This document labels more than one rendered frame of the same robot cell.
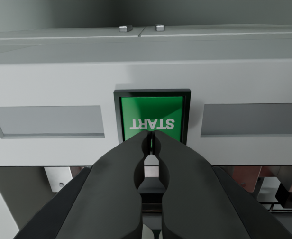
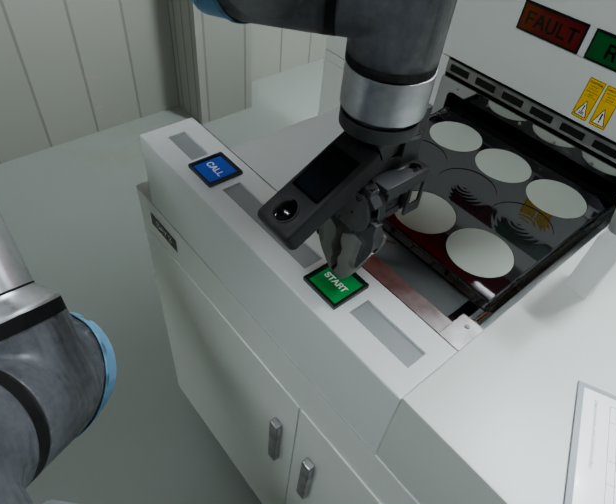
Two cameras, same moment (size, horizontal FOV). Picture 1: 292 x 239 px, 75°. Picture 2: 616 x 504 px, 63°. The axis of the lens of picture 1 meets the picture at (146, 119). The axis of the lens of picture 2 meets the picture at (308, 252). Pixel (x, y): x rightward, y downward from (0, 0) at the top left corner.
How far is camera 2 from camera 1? 0.46 m
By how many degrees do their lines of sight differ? 31
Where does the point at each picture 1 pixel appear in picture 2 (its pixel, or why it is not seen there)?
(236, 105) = (292, 257)
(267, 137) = not seen: hidden behind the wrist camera
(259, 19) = (161, 381)
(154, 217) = (430, 246)
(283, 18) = (141, 354)
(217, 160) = not seen: hidden behind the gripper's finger
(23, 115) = (396, 349)
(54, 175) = (462, 337)
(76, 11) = not seen: outside the picture
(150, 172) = (396, 280)
